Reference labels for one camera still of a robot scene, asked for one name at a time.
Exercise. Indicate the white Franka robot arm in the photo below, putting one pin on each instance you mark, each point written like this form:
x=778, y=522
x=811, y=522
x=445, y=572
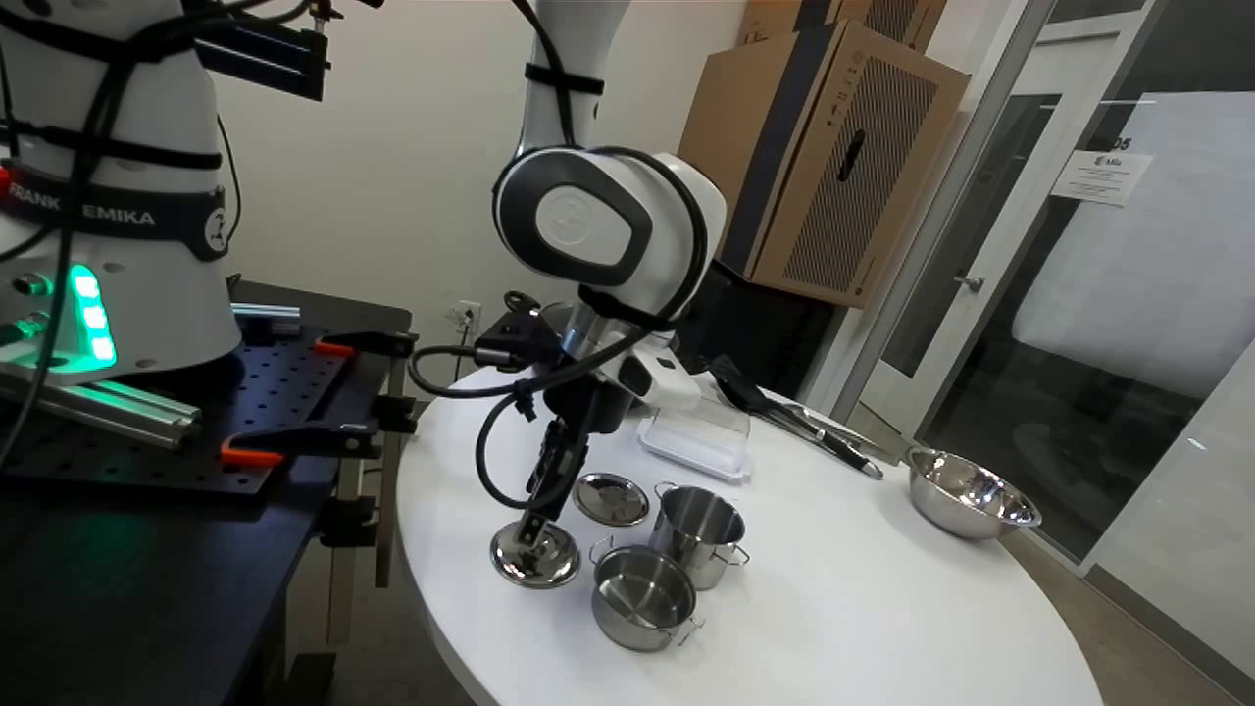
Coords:
x=611, y=228

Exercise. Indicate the black rectangular box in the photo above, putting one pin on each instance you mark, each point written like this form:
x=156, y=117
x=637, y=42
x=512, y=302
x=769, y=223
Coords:
x=261, y=59

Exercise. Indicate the steel lid of short pot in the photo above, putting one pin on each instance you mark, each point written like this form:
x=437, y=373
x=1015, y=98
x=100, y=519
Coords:
x=535, y=564

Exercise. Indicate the tall steel pot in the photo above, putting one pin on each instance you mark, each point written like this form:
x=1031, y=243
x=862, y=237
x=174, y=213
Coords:
x=706, y=536

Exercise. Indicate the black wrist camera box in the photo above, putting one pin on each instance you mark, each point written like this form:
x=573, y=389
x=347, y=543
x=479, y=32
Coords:
x=525, y=338

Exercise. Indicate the steel lid of tall pot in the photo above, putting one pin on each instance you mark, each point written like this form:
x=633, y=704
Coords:
x=612, y=498

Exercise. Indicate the white wall outlet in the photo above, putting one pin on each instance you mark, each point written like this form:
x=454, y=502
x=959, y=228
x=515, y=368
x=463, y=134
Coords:
x=468, y=315

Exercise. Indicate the aluminium rail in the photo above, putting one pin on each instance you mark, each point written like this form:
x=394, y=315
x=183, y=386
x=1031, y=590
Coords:
x=105, y=408

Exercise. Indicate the white framed glass door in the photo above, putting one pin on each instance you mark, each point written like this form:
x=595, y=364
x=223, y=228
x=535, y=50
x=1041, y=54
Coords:
x=942, y=328

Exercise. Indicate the plain cardboard box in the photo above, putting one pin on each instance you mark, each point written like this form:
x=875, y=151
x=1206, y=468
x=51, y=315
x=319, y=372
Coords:
x=838, y=17

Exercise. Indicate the cardboard box with dark stripe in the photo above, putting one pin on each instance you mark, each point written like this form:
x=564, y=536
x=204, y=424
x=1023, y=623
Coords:
x=838, y=170

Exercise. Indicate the steel mixing bowl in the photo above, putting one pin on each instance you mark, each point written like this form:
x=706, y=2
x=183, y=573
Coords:
x=966, y=497

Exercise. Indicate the clear plastic container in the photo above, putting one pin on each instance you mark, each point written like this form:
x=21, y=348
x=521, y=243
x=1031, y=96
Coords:
x=698, y=443

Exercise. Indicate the short steel pot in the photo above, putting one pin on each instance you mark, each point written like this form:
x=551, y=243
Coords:
x=640, y=602

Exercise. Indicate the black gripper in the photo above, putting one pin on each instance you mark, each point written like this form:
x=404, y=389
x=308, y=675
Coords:
x=585, y=419

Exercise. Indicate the small sign on glass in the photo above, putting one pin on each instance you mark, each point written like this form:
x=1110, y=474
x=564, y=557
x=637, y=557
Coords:
x=1105, y=179

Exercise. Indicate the black cabinet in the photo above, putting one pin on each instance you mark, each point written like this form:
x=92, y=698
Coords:
x=757, y=335

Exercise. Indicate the black perforated mounting table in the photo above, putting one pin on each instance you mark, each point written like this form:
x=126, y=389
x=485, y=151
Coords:
x=142, y=573

